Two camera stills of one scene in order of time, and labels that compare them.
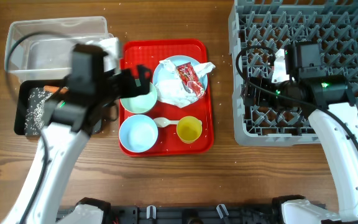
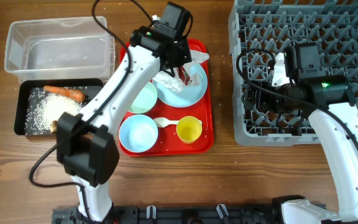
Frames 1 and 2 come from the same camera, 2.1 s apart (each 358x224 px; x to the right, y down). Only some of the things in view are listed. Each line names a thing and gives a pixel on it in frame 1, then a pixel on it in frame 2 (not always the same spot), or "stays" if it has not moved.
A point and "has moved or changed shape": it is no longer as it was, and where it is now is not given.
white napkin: (170, 89) → (185, 75)
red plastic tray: (175, 116) stays
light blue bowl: (138, 133) stays
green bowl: (140, 103) stays
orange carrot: (53, 89) stays
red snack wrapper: (190, 79) has moved or changed shape
